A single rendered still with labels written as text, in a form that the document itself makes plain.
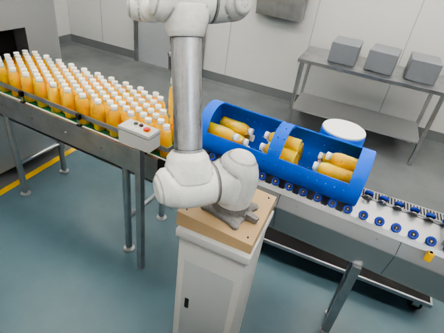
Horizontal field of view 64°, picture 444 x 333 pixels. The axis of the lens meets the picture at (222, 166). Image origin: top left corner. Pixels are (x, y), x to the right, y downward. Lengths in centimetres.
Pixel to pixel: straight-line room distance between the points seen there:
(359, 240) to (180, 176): 102
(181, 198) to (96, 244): 165
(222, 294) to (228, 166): 60
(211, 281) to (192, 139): 65
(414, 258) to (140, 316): 156
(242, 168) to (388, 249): 91
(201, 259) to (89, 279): 123
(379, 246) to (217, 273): 80
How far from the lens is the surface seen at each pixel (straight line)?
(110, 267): 263
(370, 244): 187
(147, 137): 182
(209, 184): 123
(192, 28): 116
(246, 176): 126
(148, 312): 240
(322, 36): 511
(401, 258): 190
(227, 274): 150
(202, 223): 138
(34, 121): 269
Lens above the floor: 200
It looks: 34 degrees down
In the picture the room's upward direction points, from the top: 8 degrees clockwise
